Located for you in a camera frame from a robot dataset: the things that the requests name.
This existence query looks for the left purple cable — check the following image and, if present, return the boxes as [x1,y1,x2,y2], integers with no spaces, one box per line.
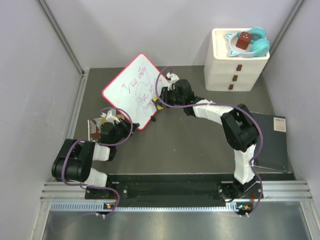
[61,106,134,218]

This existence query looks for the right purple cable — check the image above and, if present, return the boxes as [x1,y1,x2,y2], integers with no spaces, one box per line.
[154,66,265,218]

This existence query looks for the purple cable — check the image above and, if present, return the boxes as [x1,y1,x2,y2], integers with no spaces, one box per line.
[61,106,134,218]
[154,66,265,218]

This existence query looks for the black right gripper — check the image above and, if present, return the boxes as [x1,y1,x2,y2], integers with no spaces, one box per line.
[155,86,185,109]

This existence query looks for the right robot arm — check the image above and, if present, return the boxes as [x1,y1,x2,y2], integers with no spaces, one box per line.
[155,79,259,198]

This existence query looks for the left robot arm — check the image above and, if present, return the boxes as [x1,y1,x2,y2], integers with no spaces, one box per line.
[64,118,140,199]

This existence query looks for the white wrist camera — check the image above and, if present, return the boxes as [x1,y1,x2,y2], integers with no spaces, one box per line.
[100,109,120,124]
[166,72,180,91]

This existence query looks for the yellow whiteboard eraser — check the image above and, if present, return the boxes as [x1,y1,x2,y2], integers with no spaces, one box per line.
[152,97,164,111]

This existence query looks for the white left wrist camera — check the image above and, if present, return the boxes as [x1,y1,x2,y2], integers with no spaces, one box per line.
[100,109,120,124]

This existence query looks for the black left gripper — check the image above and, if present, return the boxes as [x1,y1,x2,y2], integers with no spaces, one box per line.
[111,117,139,146]

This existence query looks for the black book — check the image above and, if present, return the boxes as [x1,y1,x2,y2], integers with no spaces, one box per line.
[251,112,291,173]

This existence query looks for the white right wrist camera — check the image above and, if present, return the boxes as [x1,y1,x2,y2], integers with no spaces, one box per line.
[166,72,180,91]

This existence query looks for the pink framed whiteboard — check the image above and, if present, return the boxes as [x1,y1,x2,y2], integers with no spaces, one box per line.
[101,53,169,130]

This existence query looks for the black mounting base plate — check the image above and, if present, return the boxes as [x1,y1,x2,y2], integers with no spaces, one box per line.
[80,172,295,207]

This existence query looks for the teal cat ear headphones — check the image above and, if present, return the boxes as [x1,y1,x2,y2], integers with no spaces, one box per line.
[224,26,270,58]

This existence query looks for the white slotted cable duct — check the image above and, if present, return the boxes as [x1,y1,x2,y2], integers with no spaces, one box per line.
[49,201,251,213]

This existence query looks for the white three drawer unit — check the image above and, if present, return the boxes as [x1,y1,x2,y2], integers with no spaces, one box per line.
[204,28,270,92]

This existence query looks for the brown cube toy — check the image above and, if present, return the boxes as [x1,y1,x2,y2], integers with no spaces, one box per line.
[235,31,253,50]

